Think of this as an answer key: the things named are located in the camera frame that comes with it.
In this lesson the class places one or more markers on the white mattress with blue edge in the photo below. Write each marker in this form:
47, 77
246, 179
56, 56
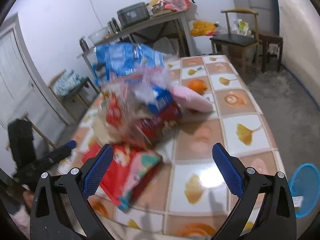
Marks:
299, 27

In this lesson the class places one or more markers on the blue small carton box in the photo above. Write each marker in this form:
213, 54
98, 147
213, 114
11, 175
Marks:
161, 99

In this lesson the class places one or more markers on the red pink snack bag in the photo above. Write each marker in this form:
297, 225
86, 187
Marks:
130, 171

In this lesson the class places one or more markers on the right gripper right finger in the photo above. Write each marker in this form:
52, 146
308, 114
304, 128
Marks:
276, 218

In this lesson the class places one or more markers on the red drink can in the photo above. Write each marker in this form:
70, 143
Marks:
154, 128

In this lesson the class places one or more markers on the wooden chair black seat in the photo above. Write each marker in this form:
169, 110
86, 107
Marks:
236, 40

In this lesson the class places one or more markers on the patterned tablecloth dining table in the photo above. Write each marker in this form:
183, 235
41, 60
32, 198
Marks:
188, 197

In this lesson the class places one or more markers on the steel water bottle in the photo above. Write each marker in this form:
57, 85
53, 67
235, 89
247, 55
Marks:
83, 44

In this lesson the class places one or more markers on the blue plastic snack bag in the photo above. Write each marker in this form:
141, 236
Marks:
123, 59

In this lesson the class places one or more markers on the grey rice cooker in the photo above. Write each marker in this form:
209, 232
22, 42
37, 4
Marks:
133, 14

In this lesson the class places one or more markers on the chair with patterned cushion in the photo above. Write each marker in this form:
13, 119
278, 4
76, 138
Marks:
68, 85

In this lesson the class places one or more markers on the white door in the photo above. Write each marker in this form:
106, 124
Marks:
23, 90

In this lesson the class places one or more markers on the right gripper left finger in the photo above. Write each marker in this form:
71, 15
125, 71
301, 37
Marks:
49, 218

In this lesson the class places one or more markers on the blue plastic trash basket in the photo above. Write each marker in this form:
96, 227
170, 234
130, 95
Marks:
304, 187

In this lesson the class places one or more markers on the clear plastic bag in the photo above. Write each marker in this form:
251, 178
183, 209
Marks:
125, 100

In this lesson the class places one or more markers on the dark wooden stool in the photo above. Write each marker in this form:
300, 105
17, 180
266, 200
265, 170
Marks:
272, 46

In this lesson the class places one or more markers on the yellow plastic bag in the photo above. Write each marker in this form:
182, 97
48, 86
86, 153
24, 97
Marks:
203, 28

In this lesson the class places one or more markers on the glass bowl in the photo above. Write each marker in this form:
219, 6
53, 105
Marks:
99, 36

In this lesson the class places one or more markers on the pink plastic bag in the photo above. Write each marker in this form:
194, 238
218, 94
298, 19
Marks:
177, 5

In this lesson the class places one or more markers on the orange fruit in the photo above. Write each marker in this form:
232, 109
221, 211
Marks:
199, 86

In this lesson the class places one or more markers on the pink sponge cloth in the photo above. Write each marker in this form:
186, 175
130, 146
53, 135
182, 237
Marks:
190, 99

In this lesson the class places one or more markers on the beige paper tissue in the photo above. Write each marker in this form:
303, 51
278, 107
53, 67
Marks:
103, 132

